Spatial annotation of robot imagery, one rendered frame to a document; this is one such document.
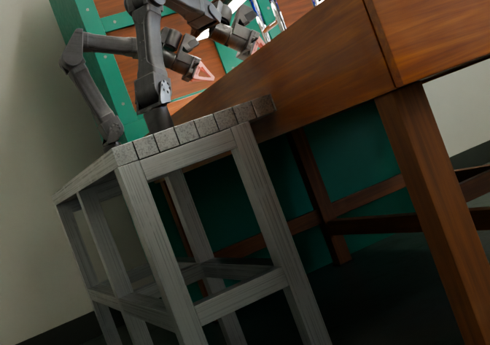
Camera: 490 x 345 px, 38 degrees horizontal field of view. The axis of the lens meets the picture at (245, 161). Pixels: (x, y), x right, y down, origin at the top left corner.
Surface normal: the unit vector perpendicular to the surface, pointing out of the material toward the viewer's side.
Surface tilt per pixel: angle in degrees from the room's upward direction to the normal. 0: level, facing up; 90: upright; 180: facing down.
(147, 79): 66
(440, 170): 90
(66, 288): 90
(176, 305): 90
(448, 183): 90
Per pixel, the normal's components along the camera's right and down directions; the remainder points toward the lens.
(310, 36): -0.88, 0.33
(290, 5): 0.33, -0.11
